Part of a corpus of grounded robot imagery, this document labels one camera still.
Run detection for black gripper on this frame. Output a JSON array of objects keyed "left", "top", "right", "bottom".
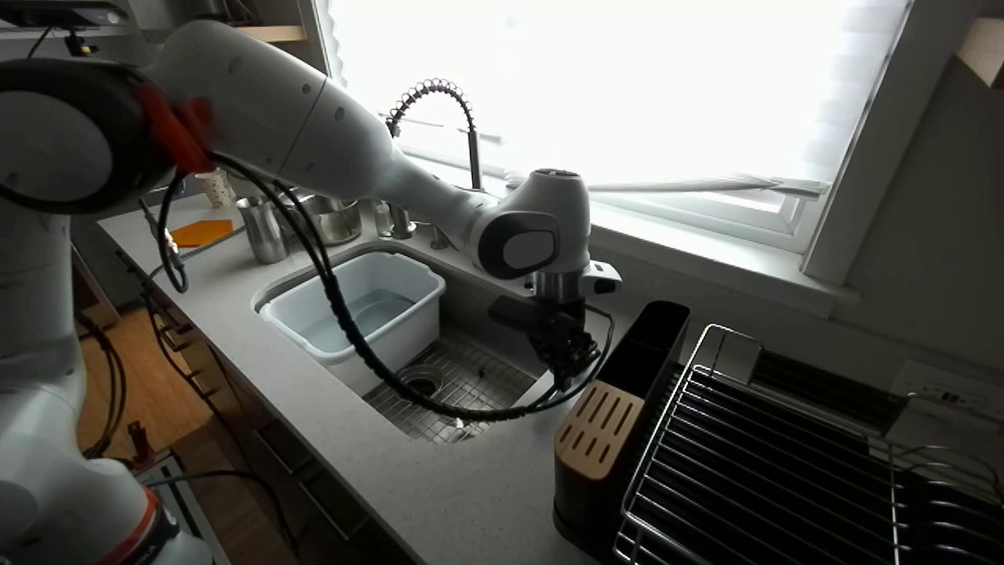
[{"left": 533, "top": 294, "right": 603, "bottom": 391}]

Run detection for stainless steel sink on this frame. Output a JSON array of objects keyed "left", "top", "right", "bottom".
[{"left": 254, "top": 237, "right": 589, "bottom": 449}]

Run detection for black utensil holder wooden top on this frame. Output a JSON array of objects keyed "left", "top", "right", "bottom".
[{"left": 548, "top": 297, "right": 693, "bottom": 559}]

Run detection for white plastic wash basin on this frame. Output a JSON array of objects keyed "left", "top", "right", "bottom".
[{"left": 257, "top": 249, "right": 449, "bottom": 398}]

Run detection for chrome spring kitchen faucet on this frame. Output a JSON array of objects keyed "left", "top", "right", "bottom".
[{"left": 382, "top": 76, "right": 487, "bottom": 199}]

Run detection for metal pot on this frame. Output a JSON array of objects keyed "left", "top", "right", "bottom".
[{"left": 301, "top": 191, "right": 364, "bottom": 249}]

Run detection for dark cabinet drawers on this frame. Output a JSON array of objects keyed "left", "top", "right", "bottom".
[{"left": 143, "top": 293, "right": 420, "bottom": 565}]

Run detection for metal cup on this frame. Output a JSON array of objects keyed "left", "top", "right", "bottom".
[{"left": 234, "top": 191, "right": 291, "bottom": 267}]

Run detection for orange sponge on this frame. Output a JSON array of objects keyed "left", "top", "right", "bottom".
[{"left": 166, "top": 217, "right": 238, "bottom": 254}]

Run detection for white soap bottle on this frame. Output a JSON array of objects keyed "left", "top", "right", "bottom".
[{"left": 202, "top": 165, "right": 238, "bottom": 214}]

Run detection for light wooden shelf board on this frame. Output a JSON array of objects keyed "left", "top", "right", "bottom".
[{"left": 228, "top": 22, "right": 306, "bottom": 47}]

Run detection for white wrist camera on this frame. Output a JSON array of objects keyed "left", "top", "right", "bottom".
[{"left": 576, "top": 262, "right": 623, "bottom": 297}]

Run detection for black wire dish rack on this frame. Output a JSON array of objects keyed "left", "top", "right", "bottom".
[{"left": 609, "top": 319, "right": 1004, "bottom": 565}]

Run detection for chrome tap handle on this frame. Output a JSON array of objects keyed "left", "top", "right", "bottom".
[{"left": 374, "top": 199, "right": 420, "bottom": 241}]

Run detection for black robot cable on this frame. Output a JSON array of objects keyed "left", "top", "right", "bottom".
[{"left": 155, "top": 154, "right": 620, "bottom": 424}]

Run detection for white window frame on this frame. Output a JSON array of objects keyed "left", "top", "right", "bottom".
[{"left": 342, "top": 0, "right": 1004, "bottom": 293}]

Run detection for black floor cable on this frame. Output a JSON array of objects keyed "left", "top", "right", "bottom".
[{"left": 73, "top": 307, "right": 131, "bottom": 463}]

